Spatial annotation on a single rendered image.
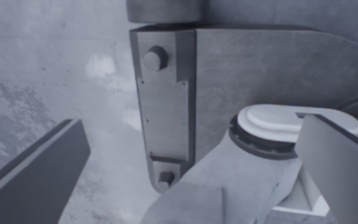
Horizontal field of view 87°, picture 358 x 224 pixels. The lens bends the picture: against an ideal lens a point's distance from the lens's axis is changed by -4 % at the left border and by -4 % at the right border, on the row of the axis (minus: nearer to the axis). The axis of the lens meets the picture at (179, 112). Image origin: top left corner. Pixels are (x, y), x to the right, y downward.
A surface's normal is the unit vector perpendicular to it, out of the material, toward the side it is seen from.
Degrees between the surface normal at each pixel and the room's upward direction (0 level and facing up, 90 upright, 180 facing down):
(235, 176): 90
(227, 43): 0
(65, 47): 0
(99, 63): 0
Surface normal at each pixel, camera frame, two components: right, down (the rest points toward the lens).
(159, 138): -0.21, 0.48
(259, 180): -0.03, -0.88
